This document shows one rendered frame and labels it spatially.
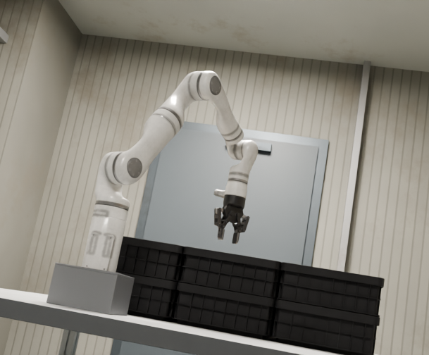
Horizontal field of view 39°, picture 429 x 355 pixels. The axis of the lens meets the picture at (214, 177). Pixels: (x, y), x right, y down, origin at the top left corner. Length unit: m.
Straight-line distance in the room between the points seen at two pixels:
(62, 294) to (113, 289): 0.13
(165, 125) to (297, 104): 3.11
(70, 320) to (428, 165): 3.73
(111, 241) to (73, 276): 0.13
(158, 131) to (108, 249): 0.37
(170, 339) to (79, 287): 0.37
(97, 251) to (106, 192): 0.16
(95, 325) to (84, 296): 0.25
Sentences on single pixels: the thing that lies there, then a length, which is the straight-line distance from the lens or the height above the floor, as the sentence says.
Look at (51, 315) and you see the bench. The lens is 1.36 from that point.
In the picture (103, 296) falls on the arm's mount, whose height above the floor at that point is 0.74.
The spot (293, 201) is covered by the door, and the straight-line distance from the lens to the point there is 4.52.
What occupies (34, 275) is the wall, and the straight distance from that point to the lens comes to 4.90.
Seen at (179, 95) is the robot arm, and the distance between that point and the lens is 1.87.
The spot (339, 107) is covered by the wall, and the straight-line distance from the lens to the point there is 4.79.
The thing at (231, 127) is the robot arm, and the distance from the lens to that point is 2.00.
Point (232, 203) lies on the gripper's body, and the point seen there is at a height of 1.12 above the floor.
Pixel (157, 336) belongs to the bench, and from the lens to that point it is 1.29.
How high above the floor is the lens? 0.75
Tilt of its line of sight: 13 degrees up
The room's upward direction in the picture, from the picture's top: 10 degrees clockwise
